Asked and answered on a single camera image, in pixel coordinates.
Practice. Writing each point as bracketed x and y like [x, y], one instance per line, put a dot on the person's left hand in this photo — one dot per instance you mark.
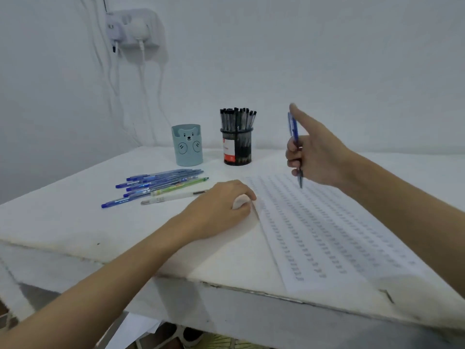
[212, 210]

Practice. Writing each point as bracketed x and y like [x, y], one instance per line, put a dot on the green pen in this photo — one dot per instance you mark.
[181, 185]

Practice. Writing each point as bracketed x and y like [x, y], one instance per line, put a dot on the white pen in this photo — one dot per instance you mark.
[170, 197]

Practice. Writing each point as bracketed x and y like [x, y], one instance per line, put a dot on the bunch of black capped pens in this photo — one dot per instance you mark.
[238, 119]

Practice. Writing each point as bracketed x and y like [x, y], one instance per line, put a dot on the white plug adapter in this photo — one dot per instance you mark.
[114, 30]

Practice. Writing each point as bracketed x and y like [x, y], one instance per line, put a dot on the black mesh pen cup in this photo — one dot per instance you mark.
[237, 148]

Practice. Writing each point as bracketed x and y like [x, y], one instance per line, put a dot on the person's right forearm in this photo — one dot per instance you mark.
[407, 199]

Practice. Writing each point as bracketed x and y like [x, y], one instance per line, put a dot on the person's right thumb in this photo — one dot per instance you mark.
[299, 118]

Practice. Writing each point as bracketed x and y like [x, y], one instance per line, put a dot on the blue ballpoint pen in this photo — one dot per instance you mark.
[293, 129]

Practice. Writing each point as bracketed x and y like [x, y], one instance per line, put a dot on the teal bear pen holder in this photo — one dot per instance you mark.
[187, 147]

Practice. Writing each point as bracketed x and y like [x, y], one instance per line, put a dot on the person's left fingers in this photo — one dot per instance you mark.
[242, 190]

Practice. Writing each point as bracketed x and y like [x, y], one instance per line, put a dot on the white plug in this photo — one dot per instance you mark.
[140, 41]

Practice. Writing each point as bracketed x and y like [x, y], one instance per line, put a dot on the person's left forearm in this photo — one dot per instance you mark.
[101, 287]

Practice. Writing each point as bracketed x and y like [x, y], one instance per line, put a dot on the pile of blue capped pens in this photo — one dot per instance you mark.
[156, 179]

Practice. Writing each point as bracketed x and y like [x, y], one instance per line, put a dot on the white wall power socket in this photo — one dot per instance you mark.
[143, 25]

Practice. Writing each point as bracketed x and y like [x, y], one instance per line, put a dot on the white eraser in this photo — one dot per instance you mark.
[240, 202]

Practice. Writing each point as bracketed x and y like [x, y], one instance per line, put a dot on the person's right hand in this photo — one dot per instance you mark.
[319, 156]

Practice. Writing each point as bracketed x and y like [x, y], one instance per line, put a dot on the printed white paper sheet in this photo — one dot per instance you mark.
[327, 236]

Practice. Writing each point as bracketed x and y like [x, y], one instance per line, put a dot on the white sandal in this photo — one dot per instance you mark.
[189, 336]

